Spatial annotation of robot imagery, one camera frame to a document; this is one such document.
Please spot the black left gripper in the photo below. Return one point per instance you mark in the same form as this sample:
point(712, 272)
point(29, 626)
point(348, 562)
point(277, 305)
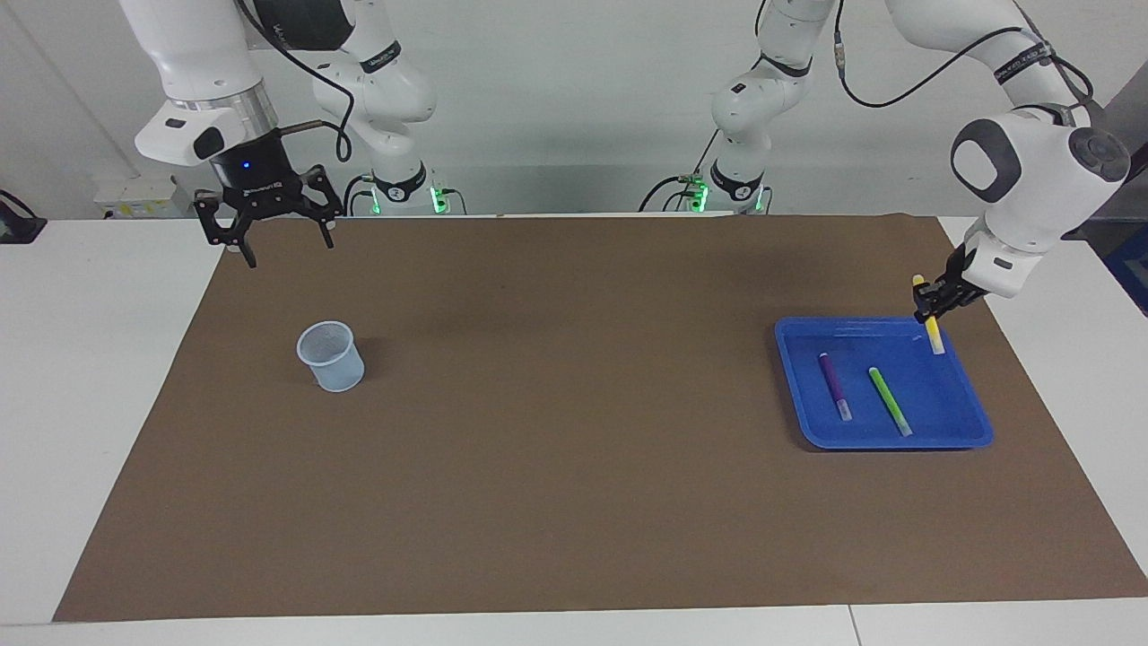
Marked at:
point(964, 283)

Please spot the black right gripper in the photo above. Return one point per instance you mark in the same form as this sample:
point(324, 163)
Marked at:
point(260, 179)

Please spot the yellow marker pen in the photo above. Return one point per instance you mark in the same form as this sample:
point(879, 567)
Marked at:
point(935, 336)

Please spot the green marker pen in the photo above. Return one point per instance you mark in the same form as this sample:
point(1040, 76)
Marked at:
point(890, 400)

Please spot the purple marker pen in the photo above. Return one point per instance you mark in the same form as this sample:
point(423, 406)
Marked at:
point(834, 386)

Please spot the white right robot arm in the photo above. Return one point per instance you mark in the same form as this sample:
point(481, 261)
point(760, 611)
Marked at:
point(197, 63)

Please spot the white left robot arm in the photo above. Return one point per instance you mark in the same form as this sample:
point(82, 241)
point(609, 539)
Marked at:
point(1022, 188)

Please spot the blue plastic tray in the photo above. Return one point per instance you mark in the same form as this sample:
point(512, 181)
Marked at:
point(897, 359)

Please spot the clear plastic cup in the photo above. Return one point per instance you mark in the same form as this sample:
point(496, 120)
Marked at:
point(336, 368)

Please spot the blue crate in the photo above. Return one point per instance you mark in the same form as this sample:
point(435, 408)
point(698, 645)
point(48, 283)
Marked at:
point(1132, 265)

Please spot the brown table mat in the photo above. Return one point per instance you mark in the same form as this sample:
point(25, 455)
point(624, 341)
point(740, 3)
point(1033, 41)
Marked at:
point(574, 467)

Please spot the white wall socket box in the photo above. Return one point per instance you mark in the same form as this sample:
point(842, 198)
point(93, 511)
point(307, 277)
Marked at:
point(134, 193)

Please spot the black clamp mount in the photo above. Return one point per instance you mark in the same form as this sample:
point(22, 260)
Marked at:
point(18, 229)

